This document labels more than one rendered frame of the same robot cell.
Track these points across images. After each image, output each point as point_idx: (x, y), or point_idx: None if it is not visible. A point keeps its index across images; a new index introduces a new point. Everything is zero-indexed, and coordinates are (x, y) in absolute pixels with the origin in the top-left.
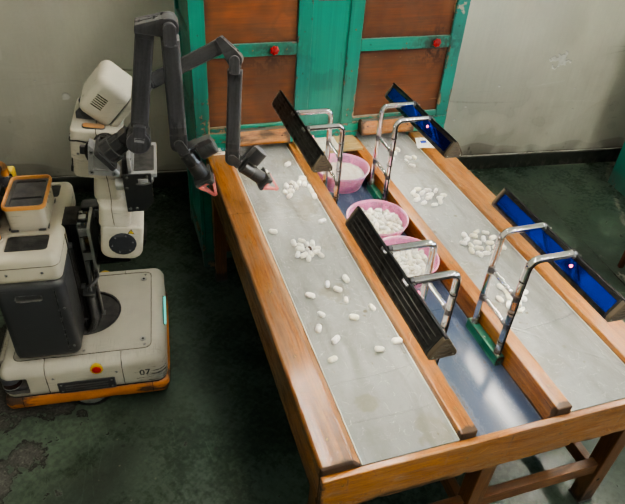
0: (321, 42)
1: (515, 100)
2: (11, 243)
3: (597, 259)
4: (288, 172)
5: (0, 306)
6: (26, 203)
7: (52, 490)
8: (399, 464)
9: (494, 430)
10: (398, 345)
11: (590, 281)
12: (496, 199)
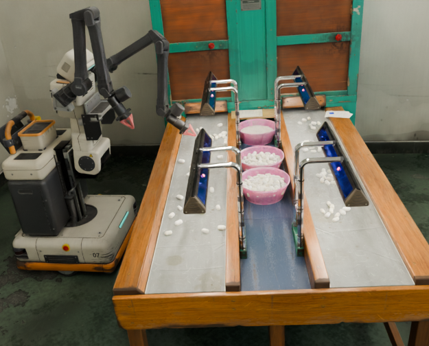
0: (246, 40)
1: None
2: (20, 156)
3: None
4: (217, 130)
5: (11, 195)
6: (33, 133)
7: (20, 320)
8: (171, 298)
9: None
10: (222, 231)
11: (344, 178)
12: (318, 130)
